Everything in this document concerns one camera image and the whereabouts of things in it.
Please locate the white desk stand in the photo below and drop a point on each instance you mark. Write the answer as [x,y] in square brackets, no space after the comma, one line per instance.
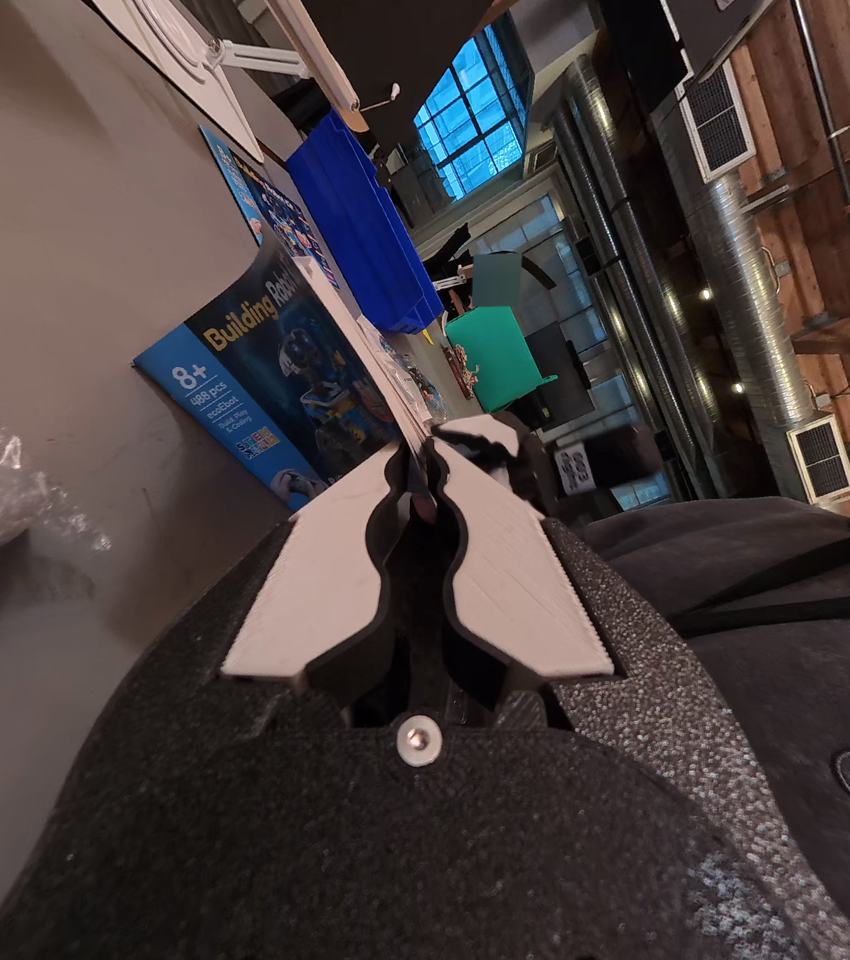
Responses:
[449,281]
[192,60]

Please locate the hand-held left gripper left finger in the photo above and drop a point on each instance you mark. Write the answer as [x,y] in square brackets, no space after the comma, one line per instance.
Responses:
[305,592]

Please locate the white air vent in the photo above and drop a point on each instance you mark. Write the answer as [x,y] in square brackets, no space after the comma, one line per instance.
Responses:
[826,459]
[717,120]

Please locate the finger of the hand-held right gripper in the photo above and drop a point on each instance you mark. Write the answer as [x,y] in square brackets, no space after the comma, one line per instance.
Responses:
[501,474]
[470,431]

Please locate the grey ceiling unit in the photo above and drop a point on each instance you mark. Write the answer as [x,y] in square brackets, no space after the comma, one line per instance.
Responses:
[717,30]

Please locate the wooden model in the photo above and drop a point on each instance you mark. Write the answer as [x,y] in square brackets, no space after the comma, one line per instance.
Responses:
[462,367]

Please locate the small blue leaflet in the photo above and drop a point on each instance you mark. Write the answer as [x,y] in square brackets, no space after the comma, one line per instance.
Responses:
[245,390]

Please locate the large blue instruction booklet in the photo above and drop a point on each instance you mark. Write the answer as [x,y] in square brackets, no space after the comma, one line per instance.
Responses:
[267,202]

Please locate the teal folder stand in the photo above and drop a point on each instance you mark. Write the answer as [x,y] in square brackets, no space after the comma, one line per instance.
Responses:
[492,352]

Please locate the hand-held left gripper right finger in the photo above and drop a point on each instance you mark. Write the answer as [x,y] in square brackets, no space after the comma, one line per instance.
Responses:
[530,592]

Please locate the black display board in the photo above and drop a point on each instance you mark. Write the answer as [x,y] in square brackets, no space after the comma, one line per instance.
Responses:
[556,375]

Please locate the long silver ventilation duct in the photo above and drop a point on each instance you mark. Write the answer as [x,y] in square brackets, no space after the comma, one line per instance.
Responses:
[634,262]

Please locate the blue plastic bin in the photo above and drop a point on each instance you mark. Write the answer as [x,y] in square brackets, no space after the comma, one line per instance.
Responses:
[365,225]

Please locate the large silver ventilation duct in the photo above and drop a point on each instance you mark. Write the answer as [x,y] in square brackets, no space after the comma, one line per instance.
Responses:
[747,300]

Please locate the small clear bag blue pieces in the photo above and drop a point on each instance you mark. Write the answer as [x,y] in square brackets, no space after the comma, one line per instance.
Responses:
[417,390]

